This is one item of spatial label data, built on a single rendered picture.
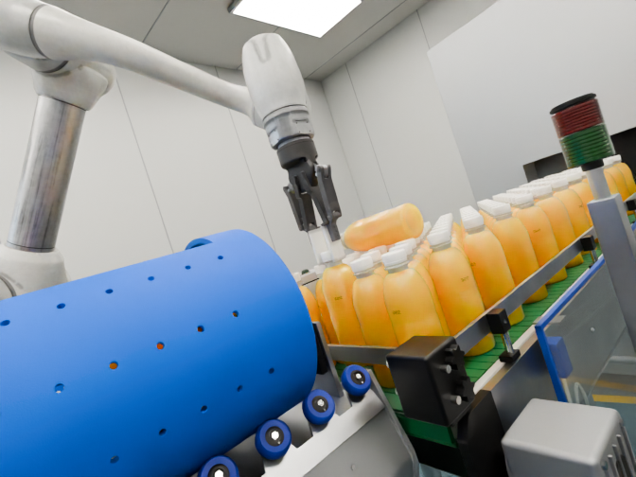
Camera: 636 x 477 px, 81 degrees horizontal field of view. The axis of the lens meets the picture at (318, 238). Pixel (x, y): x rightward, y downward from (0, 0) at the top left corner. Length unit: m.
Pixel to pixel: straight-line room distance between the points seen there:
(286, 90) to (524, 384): 0.63
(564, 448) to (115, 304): 0.52
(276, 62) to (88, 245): 2.87
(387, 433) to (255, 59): 0.66
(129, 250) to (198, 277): 3.07
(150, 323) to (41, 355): 0.09
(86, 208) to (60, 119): 2.42
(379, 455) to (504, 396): 0.21
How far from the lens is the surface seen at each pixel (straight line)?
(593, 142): 0.71
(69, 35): 0.94
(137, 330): 0.42
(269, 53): 0.75
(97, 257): 3.44
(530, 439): 0.59
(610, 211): 0.72
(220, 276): 0.46
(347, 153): 5.69
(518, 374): 0.69
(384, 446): 0.61
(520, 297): 0.78
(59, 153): 1.13
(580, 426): 0.60
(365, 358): 0.67
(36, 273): 1.15
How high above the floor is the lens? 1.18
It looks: level
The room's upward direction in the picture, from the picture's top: 18 degrees counter-clockwise
